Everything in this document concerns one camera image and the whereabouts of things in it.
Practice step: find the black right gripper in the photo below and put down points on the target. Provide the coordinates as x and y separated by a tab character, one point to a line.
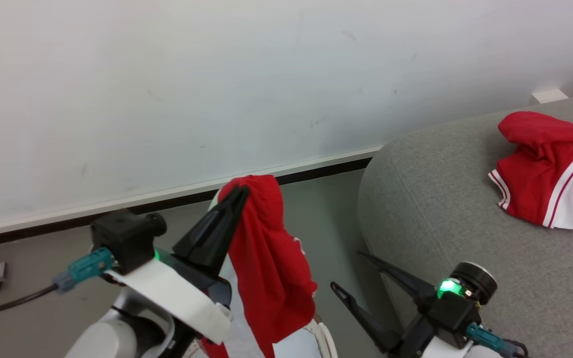
448	313

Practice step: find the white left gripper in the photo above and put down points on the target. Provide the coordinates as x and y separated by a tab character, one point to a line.
177	293

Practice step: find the red jersey garment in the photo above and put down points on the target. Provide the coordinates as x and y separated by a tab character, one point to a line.
266	258

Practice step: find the red and white shirt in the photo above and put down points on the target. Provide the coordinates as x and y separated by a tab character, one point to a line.
540	179

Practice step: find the white and grey right arm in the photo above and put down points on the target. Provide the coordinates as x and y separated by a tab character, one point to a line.
445	350

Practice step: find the white and grey left arm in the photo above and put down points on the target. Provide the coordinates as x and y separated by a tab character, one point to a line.
112	333

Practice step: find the grey fabric sofa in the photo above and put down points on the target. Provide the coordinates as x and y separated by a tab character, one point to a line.
440	209

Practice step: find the white and black baseboard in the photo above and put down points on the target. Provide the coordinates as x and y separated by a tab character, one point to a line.
167	199

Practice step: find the white laundry basket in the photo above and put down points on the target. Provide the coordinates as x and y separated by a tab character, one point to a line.
327	338

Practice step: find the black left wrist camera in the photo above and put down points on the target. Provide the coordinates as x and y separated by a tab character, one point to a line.
125	238

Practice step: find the white wall socket box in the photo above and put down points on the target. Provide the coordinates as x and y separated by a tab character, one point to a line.
549	95

